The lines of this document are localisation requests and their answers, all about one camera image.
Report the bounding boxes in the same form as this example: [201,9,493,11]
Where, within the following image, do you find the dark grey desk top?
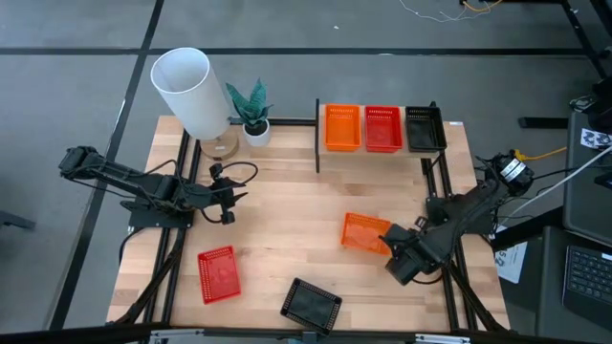
[562,112,612,247]
[535,225,612,344]

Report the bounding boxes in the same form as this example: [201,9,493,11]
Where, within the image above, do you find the long black frame beam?
[0,322,612,344]

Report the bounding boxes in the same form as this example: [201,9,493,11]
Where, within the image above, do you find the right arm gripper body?
[389,217,434,259]

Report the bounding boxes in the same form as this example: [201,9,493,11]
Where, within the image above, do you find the green plant in white pot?
[225,78,274,148]

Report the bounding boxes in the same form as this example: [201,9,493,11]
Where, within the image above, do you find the red slotted plastic basket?
[363,105,404,155]
[196,245,243,306]

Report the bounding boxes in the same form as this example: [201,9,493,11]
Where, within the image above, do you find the thick white cable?
[496,145,612,226]

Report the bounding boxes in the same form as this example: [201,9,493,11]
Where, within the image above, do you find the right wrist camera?
[385,255,427,288]

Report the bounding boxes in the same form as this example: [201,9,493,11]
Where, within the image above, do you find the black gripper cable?
[217,161,260,192]
[409,270,447,287]

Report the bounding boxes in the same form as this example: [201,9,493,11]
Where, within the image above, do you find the black and white marker sheet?
[579,127,612,150]

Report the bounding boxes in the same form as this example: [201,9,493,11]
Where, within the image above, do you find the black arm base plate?
[426,196,496,236]
[119,199,196,229]

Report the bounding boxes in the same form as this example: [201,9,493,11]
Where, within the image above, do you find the yellow power plug cable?
[514,146,569,164]

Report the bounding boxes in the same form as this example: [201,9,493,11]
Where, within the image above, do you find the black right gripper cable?
[409,270,447,287]

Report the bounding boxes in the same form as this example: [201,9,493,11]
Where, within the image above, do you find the black floor bar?
[519,116,571,130]

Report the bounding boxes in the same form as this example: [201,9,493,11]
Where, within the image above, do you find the black laptop keyboard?
[562,245,612,331]

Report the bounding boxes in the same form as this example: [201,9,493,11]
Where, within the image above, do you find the black slotted plastic basket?
[279,276,344,336]
[404,105,448,155]

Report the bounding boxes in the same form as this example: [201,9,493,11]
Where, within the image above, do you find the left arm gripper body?
[199,161,236,211]

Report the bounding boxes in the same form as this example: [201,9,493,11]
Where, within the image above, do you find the orange slotted plastic basket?
[324,103,363,153]
[339,211,394,256]

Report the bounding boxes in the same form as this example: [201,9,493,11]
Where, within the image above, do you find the grey furniture foot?
[0,209,37,231]

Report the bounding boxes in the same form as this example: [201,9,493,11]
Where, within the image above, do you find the white printed paper sheet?
[494,240,529,285]

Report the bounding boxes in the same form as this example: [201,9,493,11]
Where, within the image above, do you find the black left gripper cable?
[217,161,260,192]

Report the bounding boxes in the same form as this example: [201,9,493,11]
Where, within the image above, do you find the white cylinder lamp wooden base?
[149,46,240,162]

